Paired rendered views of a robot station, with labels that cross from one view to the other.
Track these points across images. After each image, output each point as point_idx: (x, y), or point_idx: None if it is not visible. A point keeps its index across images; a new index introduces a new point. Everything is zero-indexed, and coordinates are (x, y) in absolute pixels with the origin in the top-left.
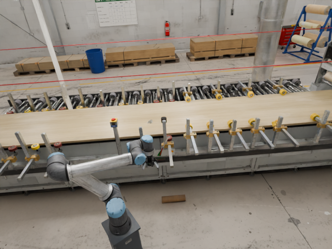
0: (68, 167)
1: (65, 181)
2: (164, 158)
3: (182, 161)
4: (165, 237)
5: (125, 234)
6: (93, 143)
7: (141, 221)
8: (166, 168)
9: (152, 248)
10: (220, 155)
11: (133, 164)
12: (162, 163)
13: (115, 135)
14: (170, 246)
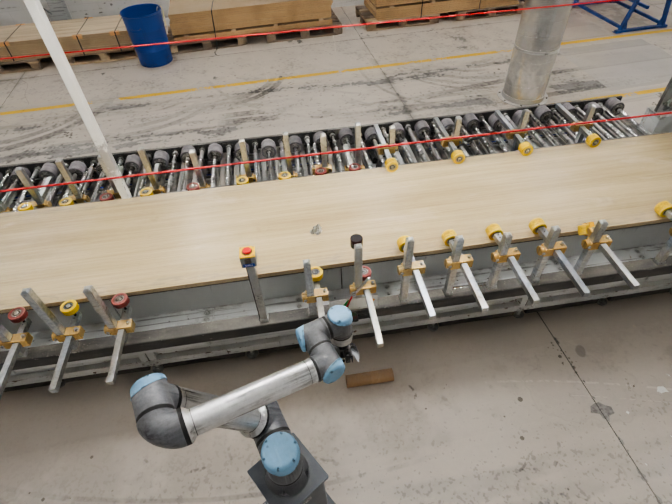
0: (187, 420)
1: (185, 446)
2: (355, 314)
3: None
4: (363, 461)
5: (301, 494)
6: (197, 287)
7: (310, 429)
8: None
9: (341, 485)
10: (469, 299)
11: (290, 328)
12: None
13: (251, 280)
14: (374, 477)
